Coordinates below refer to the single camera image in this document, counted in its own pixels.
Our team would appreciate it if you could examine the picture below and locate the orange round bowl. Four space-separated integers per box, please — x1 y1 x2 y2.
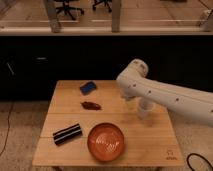
87 122 125 162

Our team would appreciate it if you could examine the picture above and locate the black office chair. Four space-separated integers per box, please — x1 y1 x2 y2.
54 0 84 21
91 0 113 14

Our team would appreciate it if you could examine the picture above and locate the black white striped block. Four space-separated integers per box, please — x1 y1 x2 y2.
53 124 82 145

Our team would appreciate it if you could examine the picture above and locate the black office chair left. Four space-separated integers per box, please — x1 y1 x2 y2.
54 0 84 21

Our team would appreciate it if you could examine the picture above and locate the black cable left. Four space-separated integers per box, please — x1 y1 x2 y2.
0 100 16 157

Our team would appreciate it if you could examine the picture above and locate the black floor cable right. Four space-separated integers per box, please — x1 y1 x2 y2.
186 152 213 171

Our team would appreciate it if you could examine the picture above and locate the black office chair right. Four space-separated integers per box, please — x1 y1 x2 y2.
91 0 113 14

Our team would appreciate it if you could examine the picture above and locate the blue sponge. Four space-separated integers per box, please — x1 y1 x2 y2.
80 81 97 95

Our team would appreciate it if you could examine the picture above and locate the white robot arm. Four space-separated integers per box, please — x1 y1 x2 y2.
116 59 213 127

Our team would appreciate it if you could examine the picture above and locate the dark red brown object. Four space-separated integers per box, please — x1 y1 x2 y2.
81 101 101 110

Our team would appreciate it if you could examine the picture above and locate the wooden table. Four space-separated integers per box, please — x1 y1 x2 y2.
33 80 183 167

